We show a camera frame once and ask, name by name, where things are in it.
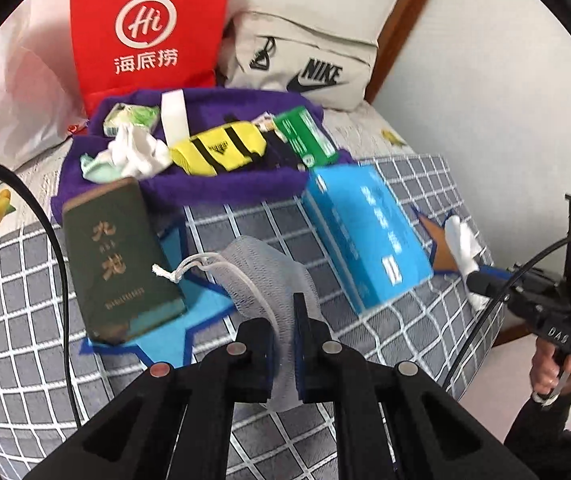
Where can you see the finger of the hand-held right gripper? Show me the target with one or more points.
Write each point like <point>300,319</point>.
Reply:
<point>490,285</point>
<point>500,272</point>

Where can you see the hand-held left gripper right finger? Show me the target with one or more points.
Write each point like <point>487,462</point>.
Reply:
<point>301,355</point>

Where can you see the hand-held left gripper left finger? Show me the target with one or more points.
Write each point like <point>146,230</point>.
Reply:
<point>268,355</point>

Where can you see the white sock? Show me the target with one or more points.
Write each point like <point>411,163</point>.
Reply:
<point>460,245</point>
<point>140,155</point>

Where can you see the white mesh bag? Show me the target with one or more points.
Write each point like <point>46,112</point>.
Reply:
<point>275,280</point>

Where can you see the black sock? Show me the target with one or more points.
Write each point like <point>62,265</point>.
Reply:
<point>280,152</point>

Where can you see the yellow sock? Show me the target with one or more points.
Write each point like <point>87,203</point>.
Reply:
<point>215,147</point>

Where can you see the green foil packet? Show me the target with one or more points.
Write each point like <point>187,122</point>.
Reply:
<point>305,135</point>

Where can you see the mint green cloth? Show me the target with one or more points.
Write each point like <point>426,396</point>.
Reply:
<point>102,172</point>

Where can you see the person's right forearm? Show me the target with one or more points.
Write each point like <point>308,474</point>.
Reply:
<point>565,440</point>

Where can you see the person's right hand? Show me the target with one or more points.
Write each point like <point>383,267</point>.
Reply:
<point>545,365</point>

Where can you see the blue tissue pack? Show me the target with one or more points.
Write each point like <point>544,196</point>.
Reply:
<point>365,230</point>

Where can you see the purple towel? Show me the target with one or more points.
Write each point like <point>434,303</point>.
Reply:
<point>225,187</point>

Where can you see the dark green book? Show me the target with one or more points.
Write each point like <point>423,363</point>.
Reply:
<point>115,255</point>

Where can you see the fruit print bed sheet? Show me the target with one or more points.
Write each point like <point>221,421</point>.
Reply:
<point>375,125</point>

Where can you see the lemon print wipe sachet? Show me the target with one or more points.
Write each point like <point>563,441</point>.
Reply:
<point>264,121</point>

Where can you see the checked blanket with stars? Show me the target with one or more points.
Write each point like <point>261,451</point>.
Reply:
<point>25,300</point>

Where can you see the white cloth strip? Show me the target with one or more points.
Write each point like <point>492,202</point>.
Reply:
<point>174,115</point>

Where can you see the wooden headboard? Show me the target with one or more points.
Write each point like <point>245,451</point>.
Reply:
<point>405,25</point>

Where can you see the small green tissue packet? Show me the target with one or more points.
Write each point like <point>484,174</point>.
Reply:
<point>133,115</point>

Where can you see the beige waist bag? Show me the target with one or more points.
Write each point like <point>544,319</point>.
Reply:
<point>315,45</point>

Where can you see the red paper bag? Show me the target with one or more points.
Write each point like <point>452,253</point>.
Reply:
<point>150,80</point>

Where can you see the white plastic bag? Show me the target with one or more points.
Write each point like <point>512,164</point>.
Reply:
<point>25,95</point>

